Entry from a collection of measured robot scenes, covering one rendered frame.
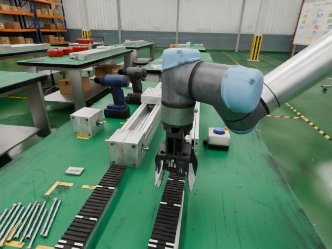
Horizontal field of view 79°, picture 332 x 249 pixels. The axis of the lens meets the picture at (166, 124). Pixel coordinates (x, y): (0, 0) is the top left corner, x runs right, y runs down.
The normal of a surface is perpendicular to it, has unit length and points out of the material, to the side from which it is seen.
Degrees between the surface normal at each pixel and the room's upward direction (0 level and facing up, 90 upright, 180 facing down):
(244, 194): 0
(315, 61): 64
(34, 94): 90
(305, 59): 48
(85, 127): 90
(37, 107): 90
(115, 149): 90
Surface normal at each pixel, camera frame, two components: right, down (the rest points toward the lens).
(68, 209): 0.03, -0.91
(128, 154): -0.16, 0.41
